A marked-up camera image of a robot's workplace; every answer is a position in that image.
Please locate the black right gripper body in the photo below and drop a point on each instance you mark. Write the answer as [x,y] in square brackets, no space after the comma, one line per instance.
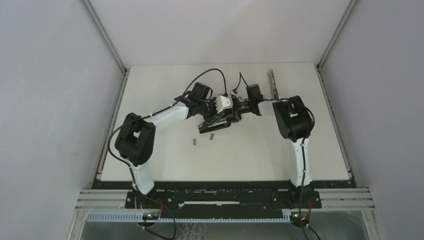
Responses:
[244,107]

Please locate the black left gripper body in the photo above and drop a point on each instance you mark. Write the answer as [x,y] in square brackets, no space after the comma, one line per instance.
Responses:
[211,113]

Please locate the black stapler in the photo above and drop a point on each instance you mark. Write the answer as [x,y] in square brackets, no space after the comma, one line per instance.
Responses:
[213,126]

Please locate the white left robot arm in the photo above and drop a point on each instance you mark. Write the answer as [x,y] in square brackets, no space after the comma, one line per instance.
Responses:
[136,136]

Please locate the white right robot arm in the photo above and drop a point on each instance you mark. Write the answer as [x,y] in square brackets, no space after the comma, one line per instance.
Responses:
[294,120]

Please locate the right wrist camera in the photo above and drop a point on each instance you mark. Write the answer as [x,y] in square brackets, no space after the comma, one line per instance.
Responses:
[234,94]

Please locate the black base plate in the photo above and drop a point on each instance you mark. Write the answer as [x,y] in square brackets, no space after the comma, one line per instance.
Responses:
[207,199]

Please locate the aluminium frame rail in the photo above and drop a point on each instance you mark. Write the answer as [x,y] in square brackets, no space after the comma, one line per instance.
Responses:
[113,105]

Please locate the white cable duct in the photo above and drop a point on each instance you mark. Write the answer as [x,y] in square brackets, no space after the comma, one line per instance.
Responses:
[139,217]

